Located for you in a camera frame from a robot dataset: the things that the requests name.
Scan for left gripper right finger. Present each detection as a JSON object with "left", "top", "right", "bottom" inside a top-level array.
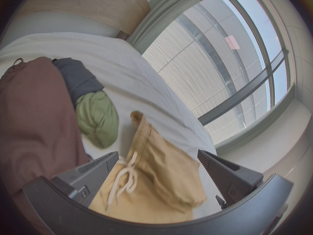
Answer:
[{"left": 197, "top": 149, "right": 264, "bottom": 209}]

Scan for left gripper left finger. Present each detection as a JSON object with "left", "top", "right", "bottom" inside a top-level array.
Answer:
[{"left": 50, "top": 151, "right": 119, "bottom": 209}]

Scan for yellow trousers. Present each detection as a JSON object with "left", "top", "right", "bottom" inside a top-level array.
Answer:
[{"left": 88, "top": 110, "right": 208, "bottom": 223}]

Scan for bed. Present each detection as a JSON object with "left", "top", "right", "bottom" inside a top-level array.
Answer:
[{"left": 0, "top": 0, "right": 220, "bottom": 229}]

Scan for green garment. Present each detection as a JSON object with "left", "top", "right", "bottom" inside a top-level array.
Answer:
[{"left": 75, "top": 91, "right": 119, "bottom": 149}]

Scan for brown garment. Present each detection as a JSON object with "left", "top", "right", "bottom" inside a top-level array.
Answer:
[{"left": 0, "top": 56, "right": 91, "bottom": 198}]

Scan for black garment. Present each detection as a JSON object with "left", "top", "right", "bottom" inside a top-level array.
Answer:
[{"left": 52, "top": 58, "right": 104, "bottom": 105}]

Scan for window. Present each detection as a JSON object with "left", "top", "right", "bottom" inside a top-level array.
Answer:
[{"left": 142, "top": 0, "right": 294, "bottom": 146}]

